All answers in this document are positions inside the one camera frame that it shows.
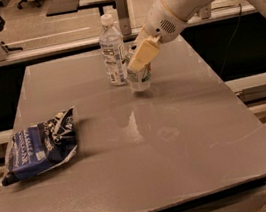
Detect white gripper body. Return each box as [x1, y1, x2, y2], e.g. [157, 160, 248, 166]
[143, 0, 208, 43]

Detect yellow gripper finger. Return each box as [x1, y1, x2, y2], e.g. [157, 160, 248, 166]
[134, 27, 150, 46]
[128, 36, 160, 72]

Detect green white 7up can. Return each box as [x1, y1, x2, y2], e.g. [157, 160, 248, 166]
[124, 45, 151, 93]

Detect clear plastic water bottle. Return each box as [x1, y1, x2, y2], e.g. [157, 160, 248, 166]
[99, 14, 128, 86]

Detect blue chip bag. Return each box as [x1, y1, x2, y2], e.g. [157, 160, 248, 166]
[0, 107, 78, 187]

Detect metal rail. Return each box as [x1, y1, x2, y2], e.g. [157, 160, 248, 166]
[0, 4, 257, 67]

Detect right metal bracket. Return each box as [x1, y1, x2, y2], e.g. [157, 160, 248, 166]
[197, 4, 212, 19]

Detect middle metal bracket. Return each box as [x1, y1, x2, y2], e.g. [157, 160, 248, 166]
[114, 0, 132, 36]

